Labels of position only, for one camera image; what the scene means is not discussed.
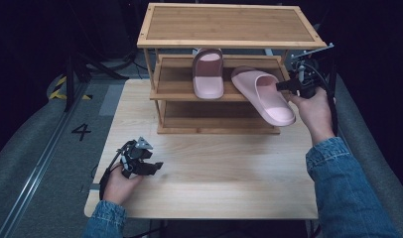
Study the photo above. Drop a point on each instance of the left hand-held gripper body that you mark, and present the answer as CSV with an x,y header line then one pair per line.
x,y
136,153

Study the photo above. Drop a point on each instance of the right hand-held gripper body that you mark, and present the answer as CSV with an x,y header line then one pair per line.
x,y
310,79

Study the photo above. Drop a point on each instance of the metal floor rail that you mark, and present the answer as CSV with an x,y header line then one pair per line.
x,y
34,172

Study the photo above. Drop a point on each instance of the person's left hand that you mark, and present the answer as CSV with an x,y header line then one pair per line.
x,y
118,188

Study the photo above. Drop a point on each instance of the yellow black hazard tape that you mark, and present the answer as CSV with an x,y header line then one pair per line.
x,y
55,94

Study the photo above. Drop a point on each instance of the person's right hand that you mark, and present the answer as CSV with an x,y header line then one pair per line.
x,y
317,115

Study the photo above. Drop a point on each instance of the wooden three-tier shoe rack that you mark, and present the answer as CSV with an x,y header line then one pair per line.
x,y
222,26

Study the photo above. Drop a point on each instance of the pink slipper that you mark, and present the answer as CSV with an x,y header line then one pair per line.
x,y
207,86
272,105

